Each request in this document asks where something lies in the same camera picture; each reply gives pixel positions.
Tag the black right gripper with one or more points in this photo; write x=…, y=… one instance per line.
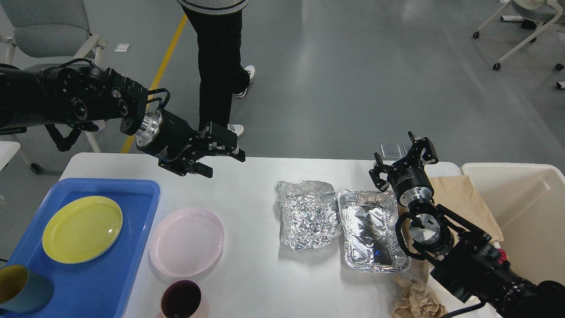
x=407, y=178

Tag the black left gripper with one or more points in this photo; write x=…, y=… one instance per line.
x=169, y=138

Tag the pink plate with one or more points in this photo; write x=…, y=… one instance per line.
x=187, y=242

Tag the pink mug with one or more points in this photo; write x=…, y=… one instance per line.
x=183, y=299

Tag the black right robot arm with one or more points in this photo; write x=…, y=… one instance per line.
x=464, y=261

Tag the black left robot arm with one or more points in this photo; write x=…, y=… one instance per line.
x=126, y=99

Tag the clear floor plate left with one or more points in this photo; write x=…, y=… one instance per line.
x=391, y=151

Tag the brown paper bag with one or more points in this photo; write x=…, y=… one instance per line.
x=458, y=194

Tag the aluminium foil tray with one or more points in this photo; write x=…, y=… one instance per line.
x=368, y=220

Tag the crumpled aluminium foil sheet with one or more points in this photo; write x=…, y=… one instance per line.
x=310, y=216

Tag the beige plastic bin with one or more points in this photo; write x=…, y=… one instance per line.
x=528, y=203

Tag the person in black trousers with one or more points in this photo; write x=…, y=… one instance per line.
x=218, y=27

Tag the red crushed can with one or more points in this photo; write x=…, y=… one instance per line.
x=503, y=257

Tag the crumpled brown paper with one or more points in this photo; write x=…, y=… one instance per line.
x=417, y=300

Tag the blue plastic tray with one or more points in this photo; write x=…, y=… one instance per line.
x=99, y=288

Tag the yellow plate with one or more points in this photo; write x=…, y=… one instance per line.
x=82, y=230

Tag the white side table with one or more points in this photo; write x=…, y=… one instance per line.
x=7, y=150

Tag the grey office chair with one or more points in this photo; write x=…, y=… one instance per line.
x=48, y=26

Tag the white chair on right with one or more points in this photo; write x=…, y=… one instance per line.
x=536, y=15

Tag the blue yellow cup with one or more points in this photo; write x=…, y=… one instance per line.
x=22, y=290

